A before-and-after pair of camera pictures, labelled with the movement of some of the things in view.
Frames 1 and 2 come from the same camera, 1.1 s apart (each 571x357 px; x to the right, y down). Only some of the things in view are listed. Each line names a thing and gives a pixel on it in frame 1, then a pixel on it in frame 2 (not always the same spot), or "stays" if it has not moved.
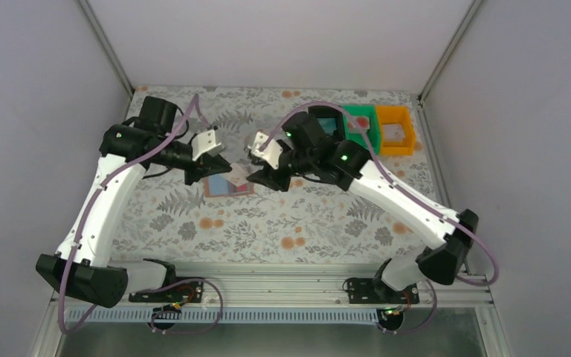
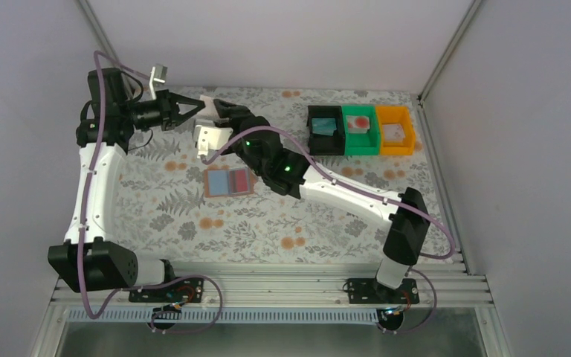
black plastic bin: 327,111 stays
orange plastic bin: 396,114 stays
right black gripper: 275,171 -> 236,117
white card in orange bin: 394,132 stays
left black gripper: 204,163 -> 169,109
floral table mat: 233,221 stays
